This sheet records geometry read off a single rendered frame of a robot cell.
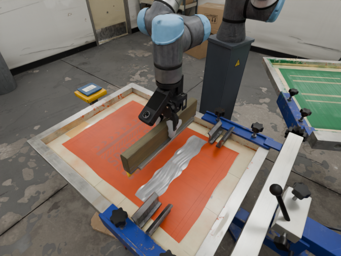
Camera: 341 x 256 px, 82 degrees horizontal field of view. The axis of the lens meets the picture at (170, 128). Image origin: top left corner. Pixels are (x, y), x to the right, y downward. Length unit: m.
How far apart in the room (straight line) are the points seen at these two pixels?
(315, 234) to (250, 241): 0.16
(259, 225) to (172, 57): 0.47
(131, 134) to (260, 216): 0.57
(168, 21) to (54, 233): 1.68
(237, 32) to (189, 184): 0.79
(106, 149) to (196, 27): 0.56
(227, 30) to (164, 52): 0.68
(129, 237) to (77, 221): 1.25
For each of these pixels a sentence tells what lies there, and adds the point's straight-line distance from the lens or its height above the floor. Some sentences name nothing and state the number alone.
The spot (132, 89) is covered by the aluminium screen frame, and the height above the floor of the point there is 0.97.
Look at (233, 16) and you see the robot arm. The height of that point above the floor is 1.32.
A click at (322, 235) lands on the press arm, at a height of 1.04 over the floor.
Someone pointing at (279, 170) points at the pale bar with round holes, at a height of 1.04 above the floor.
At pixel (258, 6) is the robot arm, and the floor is 1.38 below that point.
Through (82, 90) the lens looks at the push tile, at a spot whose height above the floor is 0.97.
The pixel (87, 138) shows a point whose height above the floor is 0.95.
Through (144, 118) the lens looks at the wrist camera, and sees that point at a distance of 0.54.
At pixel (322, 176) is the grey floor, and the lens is 2.34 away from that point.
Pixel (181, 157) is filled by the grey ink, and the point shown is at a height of 0.96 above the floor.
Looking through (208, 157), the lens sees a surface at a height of 0.95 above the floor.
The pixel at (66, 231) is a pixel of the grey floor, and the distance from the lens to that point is 1.83.
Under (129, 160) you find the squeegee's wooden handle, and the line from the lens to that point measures 0.56.
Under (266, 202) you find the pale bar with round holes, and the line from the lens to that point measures 0.64.
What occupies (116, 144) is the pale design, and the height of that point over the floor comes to 0.95.
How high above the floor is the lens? 1.56
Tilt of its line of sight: 43 degrees down
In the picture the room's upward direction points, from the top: straight up
